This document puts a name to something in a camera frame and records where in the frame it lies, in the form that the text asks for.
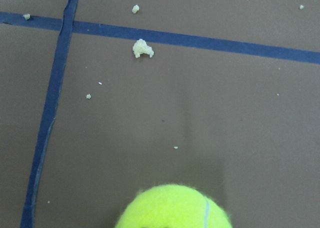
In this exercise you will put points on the blue tape line front crosswise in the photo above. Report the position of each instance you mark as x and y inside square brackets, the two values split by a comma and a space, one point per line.
[199, 42]

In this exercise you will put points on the blue tape line near ball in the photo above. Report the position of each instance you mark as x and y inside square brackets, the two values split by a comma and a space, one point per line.
[49, 113]

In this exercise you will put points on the yellow tennis ball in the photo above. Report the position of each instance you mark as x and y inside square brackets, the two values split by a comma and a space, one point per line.
[173, 206]

